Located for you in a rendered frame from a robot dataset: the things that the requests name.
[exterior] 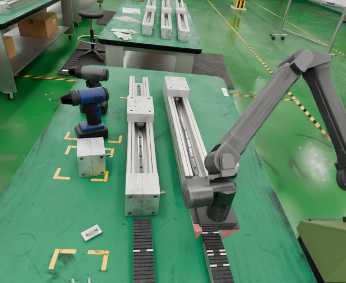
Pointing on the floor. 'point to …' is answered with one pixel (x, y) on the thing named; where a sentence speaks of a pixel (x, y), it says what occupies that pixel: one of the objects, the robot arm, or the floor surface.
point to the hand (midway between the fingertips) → (210, 234)
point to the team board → (310, 39)
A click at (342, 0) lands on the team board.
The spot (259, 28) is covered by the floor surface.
